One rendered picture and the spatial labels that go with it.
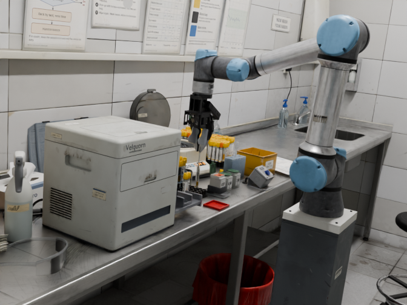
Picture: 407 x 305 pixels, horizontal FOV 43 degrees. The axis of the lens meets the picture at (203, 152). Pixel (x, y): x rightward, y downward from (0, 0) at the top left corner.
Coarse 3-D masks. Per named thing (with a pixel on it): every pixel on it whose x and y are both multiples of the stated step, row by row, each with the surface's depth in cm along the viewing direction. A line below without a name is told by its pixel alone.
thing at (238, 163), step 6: (234, 156) 213; (240, 156) 214; (228, 162) 209; (234, 162) 209; (240, 162) 213; (228, 168) 209; (234, 168) 210; (240, 168) 214; (240, 174) 215; (240, 180) 213
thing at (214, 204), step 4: (212, 200) 183; (204, 204) 178; (208, 204) 181; (212, 204) 181; (216, 204) 181; (220, 204) 182; (224, 204) 181; (228, 204) 181; (212, 208) 177; (216, 208) 176; (220, 208) 176; (224, 208) 178
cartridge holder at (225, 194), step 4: (208, 188) 192; (212, 188) 191; (216, 188) 190; (220, 188) 189; (224, 188) 192; (208, 192) 192; (212, 192) 191; (216, 192) 190; (220, 192) 190; (224, 192) 192; (228, 192) 192; (216, 196) 190; (220, 196) 189; (224, 196) 189
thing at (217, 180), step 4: (212, 176) 191; (216, 176) 190; (220, 176) 190; (224, 176) 192; (212, 180) 191; (216, 180) 190; (220, 180) 189; (224, 180) 191; (212, 184) 191; (216, 184) 190; (220, 184) 189; (224, 184) 192
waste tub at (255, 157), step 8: (240, 152) 224; (248, 152) 233; (256, 152) 234; (264, 152) 232; (272, 152) 229; (248, 160) 222; (256, 160) 220; (264, 160) 219; (272, 160) 225; (248, 168) 223; (272, 168) 227
